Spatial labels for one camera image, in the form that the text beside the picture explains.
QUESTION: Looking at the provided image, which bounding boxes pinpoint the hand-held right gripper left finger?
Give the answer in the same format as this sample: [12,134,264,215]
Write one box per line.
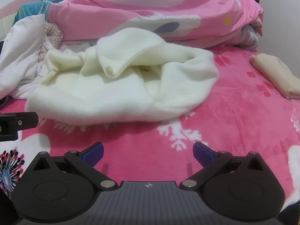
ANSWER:
[32,142,118,191]

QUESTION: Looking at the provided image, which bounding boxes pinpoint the pink checkered cloth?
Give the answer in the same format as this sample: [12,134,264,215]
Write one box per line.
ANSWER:
[39,21,64,64]

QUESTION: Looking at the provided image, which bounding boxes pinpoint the folded beige garment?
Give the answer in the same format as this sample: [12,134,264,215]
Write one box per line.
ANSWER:
[249,53,300,99]

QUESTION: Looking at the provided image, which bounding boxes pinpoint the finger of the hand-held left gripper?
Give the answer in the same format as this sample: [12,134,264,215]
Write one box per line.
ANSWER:
[0,112,39,142]

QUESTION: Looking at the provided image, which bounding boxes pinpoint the pink and teal printed quilt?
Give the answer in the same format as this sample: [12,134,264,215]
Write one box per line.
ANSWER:
[17,0,264,51]

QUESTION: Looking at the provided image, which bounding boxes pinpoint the white fleece garment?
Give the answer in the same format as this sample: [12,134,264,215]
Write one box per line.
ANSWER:
[10,70,51,100]

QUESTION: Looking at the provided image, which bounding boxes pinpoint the cream fleece sweater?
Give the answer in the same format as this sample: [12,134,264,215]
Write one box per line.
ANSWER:
[25,28,220,126]

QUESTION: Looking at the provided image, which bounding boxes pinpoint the pink floral fleece blanket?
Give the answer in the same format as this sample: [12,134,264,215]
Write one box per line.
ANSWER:
[0,44,300,225]

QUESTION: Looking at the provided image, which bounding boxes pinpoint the pink and cream padded headboard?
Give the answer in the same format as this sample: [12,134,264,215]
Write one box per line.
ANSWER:
[0,0,45,41]

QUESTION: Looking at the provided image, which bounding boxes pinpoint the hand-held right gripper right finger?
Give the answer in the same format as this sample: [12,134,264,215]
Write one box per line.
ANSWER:
[179,142,267,191]

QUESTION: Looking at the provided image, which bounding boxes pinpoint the white jacket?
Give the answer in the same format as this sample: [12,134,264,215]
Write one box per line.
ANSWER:
[0,14,59,94]

